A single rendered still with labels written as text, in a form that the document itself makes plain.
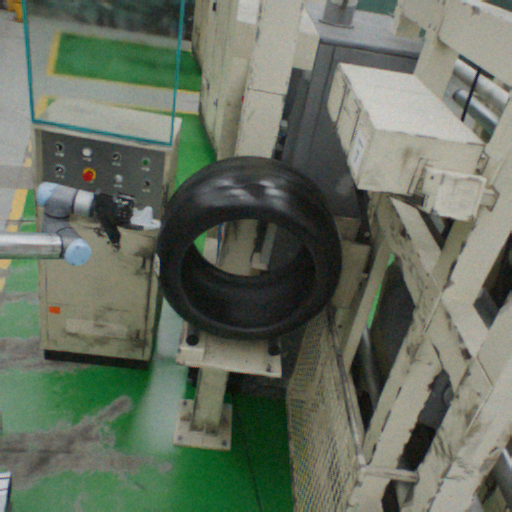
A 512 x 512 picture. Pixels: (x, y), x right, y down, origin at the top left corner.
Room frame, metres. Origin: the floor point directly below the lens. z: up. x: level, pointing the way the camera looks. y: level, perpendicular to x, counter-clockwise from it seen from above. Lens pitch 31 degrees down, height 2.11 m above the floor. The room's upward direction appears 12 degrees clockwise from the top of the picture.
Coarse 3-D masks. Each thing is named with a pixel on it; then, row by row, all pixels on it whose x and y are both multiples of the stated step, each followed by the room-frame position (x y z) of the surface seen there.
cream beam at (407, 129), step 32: (352, 96) 1.42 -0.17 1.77; (384, 96) 1.43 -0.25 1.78; (416, 96) 1.50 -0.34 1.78; (352, 128) 1.33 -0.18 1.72; (384, 128) 1.16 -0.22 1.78; (416, 128) 1.20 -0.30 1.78; (448, 128) 1.25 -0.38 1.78; (384, 160) 1.15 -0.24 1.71; (416, 160) 1.16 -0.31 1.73; (448, 160) 1.17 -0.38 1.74; (384, 192) 1.15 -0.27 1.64
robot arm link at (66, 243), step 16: (0, 240) 1.17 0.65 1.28; (16, 240) 1.20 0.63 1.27; (32, 240) 1.23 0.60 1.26; (48, 240) 1.26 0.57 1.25; (64, 240) 1.29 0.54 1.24; (80, 240) 1.31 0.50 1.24; (0, 256) 1.16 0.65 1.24; (16, 256) 1.19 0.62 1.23; (32, 256) 1.21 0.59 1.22; (48, 256) 1.24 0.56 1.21; (64, 256) 1.27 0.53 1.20; (80, 256) 1.29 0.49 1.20
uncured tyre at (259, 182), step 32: (224, 160) 1.58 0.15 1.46; (256, 160) 1.57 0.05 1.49; (192, 192) 1.42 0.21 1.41; (224, 192) 1.39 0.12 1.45; (256, 192) 1.39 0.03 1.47; (288, 192) 1.42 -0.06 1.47; (320, 192) 1.60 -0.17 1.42; (192, 224) 1.35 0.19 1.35; (288, 224) 1.37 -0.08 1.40; (320, 224) 1.41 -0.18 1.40; (160, 256) 1.36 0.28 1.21; (192, 256) 1.63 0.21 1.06; (320, 256) 1.39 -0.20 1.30; (160, 288) 1.38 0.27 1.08; (192, 288) 1.56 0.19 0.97; (224, 288) 1.64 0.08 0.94; (256, 288) 1.65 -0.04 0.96; (288, 288) 1.64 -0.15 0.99; (320, 288) 1.39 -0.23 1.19; (192, 320) 1.35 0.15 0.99; (224, 320) 1.48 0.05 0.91; (256, 320) 1.51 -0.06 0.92; (288, 320) 1.38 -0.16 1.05
